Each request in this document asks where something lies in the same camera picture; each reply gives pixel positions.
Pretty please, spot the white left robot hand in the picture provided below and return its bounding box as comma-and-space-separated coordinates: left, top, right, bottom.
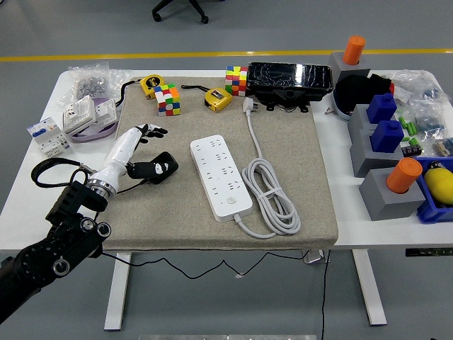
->
90, 123, 176, 194

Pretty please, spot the black power adapter plug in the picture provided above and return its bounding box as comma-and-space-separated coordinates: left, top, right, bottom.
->
143, 151, 180, 185

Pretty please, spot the white power strip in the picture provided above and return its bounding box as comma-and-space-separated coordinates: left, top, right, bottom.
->
190, 134, 254, 224

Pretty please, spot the thin black adapter cord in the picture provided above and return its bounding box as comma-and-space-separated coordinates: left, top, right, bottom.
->
101, 178, 309, 281

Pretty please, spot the purple tape roll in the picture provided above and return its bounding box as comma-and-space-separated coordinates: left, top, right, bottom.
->
67, 96, 118, 144

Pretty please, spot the rubik's cube with white face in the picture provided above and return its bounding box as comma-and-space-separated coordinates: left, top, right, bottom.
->
154, 83, 183, 117

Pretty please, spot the clear bag of metal nuts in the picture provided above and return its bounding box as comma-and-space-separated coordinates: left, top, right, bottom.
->
58, 62, 132, 107

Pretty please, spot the white blue circuit breaker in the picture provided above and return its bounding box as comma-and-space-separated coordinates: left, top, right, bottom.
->
27, 117, 74, 159

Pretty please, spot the yellow tape measure black disc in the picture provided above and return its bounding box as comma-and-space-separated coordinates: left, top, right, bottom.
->
117, 73, 164, 108

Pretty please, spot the yellow tape measure black clip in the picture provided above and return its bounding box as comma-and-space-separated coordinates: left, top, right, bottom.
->
180, 84, 234, 113

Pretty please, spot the rubik's cube with yellow face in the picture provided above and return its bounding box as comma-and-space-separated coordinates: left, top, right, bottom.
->
224, 65, 248, 97

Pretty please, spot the white table leg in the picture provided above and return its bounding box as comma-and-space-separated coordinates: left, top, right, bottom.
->
103, 251, 132, 332
352, 249, 387, 327

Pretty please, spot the black office chair base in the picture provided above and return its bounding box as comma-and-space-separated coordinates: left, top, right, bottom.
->
151, 0, 210, 25

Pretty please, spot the grey-brown mat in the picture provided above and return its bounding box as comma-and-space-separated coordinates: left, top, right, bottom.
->
104, 76, 340, 251

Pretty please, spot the black device cracked screen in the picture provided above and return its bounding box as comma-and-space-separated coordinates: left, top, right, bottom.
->
246, 62, 335, 114

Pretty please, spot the grey block with hole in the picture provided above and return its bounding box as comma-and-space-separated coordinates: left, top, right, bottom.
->
347, 103, 382, 135
328, 51, 372, 89
349, 129, 411, 178
359, 169, 427, 222

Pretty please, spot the black cap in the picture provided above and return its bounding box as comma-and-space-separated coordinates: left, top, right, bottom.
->
334, 73, 394, 114

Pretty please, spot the orange cylinder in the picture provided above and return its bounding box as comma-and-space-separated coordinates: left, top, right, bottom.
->
342, 35, 367, 67
385, 157, 424, 195

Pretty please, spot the blue block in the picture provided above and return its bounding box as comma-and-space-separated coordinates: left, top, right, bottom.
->
366, 92, 398, 125
369, 120, 405, 154

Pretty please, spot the small black component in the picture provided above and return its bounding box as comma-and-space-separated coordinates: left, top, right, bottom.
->
401, 137, 423, 157

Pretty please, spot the clear bag of small parts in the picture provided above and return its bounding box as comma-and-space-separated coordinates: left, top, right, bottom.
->
389, 69, 447, 107

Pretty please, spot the clear bag of blue parts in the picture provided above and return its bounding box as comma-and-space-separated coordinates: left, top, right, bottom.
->
410, 101, 453, 142

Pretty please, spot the blue plastic bin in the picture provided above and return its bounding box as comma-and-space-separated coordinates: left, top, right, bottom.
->
413, 156, 453, 225

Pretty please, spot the yellow toy fruit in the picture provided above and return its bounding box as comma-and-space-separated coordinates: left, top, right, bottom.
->
423, 161, 453, 207

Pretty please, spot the black table control panel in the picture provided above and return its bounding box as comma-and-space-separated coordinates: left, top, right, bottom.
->
405, 248, 453, 257

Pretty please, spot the clear bag of beige parts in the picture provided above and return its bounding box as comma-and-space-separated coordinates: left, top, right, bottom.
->
432, 137, 453, 157

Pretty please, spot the white wall switch plate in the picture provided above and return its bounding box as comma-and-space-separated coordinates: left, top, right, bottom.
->
92, 97, 117, 123

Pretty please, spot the white coiled power strip cord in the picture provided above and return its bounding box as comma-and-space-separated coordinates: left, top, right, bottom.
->
231, 97, 302, 240

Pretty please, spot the metal bracket under table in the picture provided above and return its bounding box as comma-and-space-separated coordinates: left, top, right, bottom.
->
303, 249, 332, 265

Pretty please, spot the black hanging cable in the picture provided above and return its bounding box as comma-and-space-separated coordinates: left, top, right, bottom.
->
320, 249, 328, 340

